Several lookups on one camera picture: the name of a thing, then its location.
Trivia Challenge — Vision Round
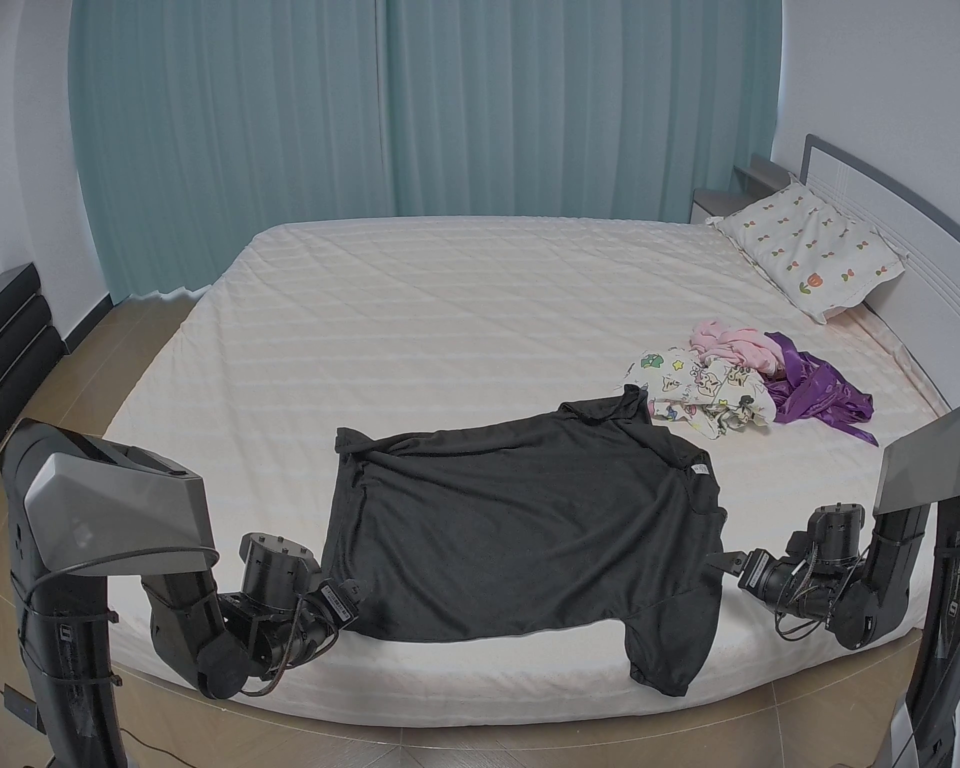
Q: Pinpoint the small black box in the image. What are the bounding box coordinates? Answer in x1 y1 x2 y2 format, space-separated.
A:
0 684 40 730

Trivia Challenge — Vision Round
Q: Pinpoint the blue-green curtain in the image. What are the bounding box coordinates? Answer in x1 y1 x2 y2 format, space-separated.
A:
67 0 785 305

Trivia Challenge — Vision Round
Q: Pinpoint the black chest of drawers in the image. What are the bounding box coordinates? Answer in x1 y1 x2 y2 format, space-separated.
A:
0 261 65 436

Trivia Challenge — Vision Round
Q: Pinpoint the black cable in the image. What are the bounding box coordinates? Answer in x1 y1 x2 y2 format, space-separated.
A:
112 726 177 768
772 585 834 644
11 546 339 699

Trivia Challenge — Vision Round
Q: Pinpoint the grey bedside table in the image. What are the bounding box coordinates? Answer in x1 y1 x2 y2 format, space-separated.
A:
691 153 796 225

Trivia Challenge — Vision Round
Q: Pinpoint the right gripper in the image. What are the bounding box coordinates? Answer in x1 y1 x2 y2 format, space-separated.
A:
705 549 807 612

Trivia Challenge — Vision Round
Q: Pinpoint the black T-shirt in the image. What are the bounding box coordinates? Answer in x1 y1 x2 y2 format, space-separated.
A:
324 384 730 699

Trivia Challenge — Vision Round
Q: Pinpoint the white printed garment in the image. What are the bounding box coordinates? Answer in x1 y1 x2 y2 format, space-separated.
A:
626 346 777 442

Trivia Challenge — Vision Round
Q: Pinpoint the purple satin garment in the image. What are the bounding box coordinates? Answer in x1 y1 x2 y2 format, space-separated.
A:
763 331 880 449

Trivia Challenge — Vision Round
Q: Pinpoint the white printed pillow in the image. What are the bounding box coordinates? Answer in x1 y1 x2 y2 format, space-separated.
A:
705 182 909 325

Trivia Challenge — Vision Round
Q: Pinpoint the bed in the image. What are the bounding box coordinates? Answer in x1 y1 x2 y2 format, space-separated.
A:
97 133 960 740

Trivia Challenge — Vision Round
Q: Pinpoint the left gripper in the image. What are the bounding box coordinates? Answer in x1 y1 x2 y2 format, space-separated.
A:
281 576 370 669

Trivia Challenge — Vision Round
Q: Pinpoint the pink garment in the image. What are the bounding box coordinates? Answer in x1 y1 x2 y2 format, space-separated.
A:
690 318 785 376

